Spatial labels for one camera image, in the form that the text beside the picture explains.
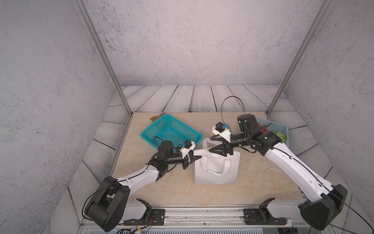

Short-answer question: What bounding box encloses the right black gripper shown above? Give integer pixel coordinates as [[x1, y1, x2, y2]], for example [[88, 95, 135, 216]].
[[208, 133, 251, 157]]

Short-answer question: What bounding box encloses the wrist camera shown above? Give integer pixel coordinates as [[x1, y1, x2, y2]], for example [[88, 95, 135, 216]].
[[179, 140, 196, 159], [212, 122, 232, 142]]

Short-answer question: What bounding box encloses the green brown snack packet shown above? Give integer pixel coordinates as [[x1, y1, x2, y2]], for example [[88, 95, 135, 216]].
[[150, 113, 165, 122]]

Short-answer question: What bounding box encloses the right aluminium frame post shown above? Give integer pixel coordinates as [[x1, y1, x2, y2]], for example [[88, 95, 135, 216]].
[[266, 0, 333, 117]]

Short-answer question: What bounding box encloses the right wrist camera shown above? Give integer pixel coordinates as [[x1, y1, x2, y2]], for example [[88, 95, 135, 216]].
[[212, 122, 232, 142]]

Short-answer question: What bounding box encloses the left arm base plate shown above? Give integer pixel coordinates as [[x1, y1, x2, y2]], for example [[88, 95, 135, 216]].
[[122, 209, 166, 226]]

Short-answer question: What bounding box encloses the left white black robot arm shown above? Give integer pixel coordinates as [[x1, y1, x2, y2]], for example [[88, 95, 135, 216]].
[[81, 140, 200, 232]]

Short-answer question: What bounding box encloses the aluminium frame post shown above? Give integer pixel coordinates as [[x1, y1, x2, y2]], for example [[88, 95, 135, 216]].
[[74, 0, 133, 116], [266, 0, 333, 117]]

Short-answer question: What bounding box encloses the red cherry tomatoes bunch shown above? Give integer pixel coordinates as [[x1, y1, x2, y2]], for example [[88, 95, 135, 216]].
[[258, 123, 272, 131]]

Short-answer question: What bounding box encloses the left aluminium frame post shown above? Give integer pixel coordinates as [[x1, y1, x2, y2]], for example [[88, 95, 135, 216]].
[[74, 0, 133, 116]]

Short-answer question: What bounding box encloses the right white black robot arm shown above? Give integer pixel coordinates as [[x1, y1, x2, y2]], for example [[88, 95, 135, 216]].
[[209, 114, 348, 231]]

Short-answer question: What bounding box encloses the green lettuce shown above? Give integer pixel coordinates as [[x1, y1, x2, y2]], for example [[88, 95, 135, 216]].
[[273, 131, 287, 142]]

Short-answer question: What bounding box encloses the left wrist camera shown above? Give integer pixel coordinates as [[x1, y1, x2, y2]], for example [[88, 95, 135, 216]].
[[179, 140, 196, 159]]

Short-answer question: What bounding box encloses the teal plastic basket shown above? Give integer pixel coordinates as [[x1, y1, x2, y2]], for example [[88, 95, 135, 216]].
[[141, 114, 203, 149]]

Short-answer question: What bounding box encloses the light blue plastic basket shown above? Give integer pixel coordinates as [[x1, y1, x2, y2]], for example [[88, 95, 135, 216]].
[[256, 118, 289, 146]]

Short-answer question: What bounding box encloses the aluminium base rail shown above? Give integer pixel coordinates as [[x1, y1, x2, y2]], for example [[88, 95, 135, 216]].
[[76, 204, 319, 234]]

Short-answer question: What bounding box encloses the white insulated delivery bag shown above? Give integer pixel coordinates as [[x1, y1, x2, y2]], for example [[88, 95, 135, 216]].
[[194, 138, 240, 185]]

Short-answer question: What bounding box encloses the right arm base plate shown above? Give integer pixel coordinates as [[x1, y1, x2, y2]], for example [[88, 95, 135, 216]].
[[243, 208, 287, 225]]

